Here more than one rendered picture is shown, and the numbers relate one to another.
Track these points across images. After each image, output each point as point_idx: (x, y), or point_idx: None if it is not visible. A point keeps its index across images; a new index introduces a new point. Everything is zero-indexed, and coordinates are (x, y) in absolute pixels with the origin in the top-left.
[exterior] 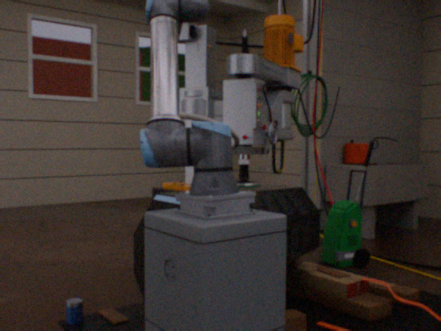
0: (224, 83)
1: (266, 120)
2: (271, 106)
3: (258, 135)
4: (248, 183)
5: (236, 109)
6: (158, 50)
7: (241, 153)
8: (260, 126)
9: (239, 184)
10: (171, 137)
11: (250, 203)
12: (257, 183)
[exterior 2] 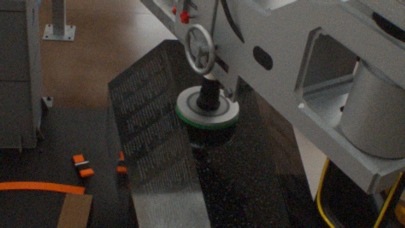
0: None
1: (224, 22)
2: (260, 7)
3: (187, 26)
4: (184, 97)
5: None
6: None
7: (172, 32)
8: (194, 14)
9: (188, 88)
10: None
11: (161, 116)
12: (180, 109)
